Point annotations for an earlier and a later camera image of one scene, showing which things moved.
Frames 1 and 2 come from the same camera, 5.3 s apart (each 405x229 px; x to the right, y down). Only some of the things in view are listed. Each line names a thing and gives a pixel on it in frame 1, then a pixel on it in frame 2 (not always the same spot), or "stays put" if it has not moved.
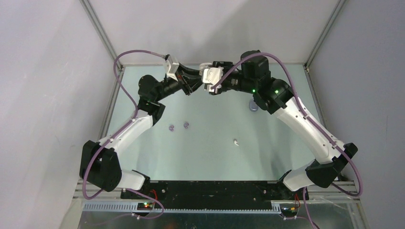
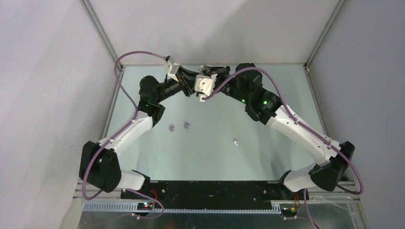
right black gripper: (224, 64) → (220, 71)
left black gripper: (189, 84) stays put
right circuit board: (289, 210) stays put
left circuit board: (144, 206) stays put
